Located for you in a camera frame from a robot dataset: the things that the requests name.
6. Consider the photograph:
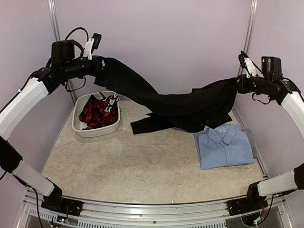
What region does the aluminium front rail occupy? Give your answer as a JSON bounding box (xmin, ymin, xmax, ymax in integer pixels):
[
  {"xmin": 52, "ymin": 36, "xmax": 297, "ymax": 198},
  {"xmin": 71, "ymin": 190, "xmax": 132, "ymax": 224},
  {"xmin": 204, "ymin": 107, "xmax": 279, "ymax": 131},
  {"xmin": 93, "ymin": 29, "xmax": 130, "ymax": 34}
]
[{"xmin": 16, "ymin": 187, "xmax": 293, "ymax": 228}]

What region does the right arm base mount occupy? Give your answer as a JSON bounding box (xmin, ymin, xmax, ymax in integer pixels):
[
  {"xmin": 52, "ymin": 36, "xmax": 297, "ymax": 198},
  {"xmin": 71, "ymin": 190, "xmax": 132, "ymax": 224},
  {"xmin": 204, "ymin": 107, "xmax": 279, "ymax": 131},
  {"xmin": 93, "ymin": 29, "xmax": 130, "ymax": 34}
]
[{"xmin": 228, "ymin": 185, "xmax": 268, "ymax": 216}]

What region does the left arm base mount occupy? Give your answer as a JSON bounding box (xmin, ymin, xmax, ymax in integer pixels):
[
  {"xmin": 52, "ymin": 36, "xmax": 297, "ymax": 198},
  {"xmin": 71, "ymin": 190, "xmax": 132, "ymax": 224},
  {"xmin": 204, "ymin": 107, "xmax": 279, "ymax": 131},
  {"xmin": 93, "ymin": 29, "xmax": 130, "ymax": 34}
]
[{"xmin": 41, "ymin": 194, "xmax": 83, "ymax": 217}]

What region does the right aluminium corner post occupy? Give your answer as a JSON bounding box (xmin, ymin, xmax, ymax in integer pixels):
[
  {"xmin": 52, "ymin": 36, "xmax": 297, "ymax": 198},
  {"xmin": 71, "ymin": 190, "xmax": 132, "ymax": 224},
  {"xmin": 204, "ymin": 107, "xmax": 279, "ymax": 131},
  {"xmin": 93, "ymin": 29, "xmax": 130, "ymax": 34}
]
[{"xmin": 236, "ymin": 0, "xmax": 258, "ymax": 79}]

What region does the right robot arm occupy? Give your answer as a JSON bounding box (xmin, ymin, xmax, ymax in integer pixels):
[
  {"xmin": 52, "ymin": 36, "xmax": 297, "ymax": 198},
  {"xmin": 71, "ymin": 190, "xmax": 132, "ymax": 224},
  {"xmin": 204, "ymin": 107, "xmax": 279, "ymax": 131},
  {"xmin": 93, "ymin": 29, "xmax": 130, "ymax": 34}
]
[{"xmin": 234, "ymin": 53, "xmax": 304, "ymax": 211}]

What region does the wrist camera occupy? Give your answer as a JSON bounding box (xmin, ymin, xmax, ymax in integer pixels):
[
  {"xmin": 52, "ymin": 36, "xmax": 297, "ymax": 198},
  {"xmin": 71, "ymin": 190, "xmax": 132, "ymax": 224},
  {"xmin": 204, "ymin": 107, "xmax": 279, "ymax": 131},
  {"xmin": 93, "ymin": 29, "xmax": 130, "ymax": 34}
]
[
  {"xmin": 83, "ymin": 33, "xmax": 102, "ymax": 60},
  {"xmin": 238, "ymin": 50, "xmax": 257, "ymax": 78}
]

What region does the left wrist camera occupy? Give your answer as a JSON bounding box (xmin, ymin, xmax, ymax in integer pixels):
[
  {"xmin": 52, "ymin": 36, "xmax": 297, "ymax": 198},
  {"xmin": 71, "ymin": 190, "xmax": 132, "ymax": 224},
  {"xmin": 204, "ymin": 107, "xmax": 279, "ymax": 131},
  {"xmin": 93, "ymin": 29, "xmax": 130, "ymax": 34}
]
[{"xmin": 83, "ymin": 33, "xmax": 102, "ymax": 60}]

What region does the left aluminium corner post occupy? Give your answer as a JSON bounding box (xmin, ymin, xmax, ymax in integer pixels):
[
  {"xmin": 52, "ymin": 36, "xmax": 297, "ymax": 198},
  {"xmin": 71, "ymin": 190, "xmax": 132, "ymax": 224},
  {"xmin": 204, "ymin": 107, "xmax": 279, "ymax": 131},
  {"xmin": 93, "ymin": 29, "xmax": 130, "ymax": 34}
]
[{"xmin": 47, "ymin": 0, "xmax": 76, "ymax": 104}]

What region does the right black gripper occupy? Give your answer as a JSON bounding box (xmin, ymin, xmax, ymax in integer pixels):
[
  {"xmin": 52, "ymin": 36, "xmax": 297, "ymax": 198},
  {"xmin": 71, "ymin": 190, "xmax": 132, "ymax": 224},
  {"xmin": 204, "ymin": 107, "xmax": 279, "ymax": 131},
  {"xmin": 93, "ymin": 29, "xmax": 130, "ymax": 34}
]
[{"xmin": 233, "ymin": 73, "xmax": 272, "ymax": 94}]

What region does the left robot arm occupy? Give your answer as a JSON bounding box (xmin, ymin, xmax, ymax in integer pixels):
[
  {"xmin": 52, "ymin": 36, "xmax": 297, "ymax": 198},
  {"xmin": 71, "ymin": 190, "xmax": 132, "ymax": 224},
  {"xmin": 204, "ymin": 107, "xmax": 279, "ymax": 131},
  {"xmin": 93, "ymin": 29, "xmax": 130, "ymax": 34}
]
[{"xmin": 0, "ymin": 38, "xmax": 102, "ymax": 211}]

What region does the aluminium corner post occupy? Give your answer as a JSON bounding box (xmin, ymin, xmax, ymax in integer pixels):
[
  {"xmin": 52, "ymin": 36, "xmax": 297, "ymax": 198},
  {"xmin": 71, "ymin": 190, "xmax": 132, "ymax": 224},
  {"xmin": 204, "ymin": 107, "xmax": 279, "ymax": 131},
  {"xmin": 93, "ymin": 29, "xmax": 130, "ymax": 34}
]
[
  {"xmin": 47, "ymin": 0, "xmax": 76, "ymax": 104},
  {"xmin": 236, "ymin": 0, "xmax": 258, "ymax": 79}
]

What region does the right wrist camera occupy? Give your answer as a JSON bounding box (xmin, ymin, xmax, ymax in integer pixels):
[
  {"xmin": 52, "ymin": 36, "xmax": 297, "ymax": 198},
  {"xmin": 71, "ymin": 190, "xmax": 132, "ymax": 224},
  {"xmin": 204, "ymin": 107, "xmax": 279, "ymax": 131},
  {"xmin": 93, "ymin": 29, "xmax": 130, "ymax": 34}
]
[{"xmin": 238, "ymin": 50, "xmax": 257, "ymax": 78}]

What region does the white plastic bin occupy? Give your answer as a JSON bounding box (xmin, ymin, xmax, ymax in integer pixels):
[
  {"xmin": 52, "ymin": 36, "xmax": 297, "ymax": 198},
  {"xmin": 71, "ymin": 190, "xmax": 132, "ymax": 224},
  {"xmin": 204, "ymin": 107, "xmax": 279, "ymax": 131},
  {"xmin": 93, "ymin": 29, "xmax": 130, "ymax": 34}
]
[{"xmin": 72, "ymin": 91, "xmax": 121, "ymax": 138}]

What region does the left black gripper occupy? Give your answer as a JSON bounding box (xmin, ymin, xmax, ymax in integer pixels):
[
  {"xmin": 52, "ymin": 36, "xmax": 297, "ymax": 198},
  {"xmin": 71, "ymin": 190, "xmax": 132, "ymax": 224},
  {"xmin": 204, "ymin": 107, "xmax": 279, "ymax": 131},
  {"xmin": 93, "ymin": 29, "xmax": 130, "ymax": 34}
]
[{"xmin": 62, "ymin": 55, "xmax": 114, "ymax": 79}]

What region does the red black plaid shirt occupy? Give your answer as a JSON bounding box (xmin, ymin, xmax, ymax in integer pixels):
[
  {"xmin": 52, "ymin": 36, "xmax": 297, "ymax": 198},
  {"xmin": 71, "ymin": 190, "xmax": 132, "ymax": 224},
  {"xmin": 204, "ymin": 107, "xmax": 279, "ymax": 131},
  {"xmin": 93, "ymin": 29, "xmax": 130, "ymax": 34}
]
[{"xmin": 79, "ymin": 93, "xmax": 120, "ymax": 130}]

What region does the black long sleeve shirt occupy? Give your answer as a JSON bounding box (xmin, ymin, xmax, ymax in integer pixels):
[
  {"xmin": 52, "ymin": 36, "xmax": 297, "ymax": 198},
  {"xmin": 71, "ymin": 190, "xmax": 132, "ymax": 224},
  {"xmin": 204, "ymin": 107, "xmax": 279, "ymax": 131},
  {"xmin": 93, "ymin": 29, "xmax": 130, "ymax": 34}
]
[{"xmin": 94, "ymin": 57, "xmax": 238, "ymax": 133}]

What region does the light blue folded shirt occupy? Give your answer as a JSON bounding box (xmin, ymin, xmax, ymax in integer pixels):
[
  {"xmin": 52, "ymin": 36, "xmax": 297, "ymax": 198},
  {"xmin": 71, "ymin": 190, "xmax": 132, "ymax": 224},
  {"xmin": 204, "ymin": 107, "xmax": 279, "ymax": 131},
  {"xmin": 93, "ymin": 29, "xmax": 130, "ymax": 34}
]
[{"xmin": 194, "ymin": 123, "xmax": 254, "ymax": 170}]

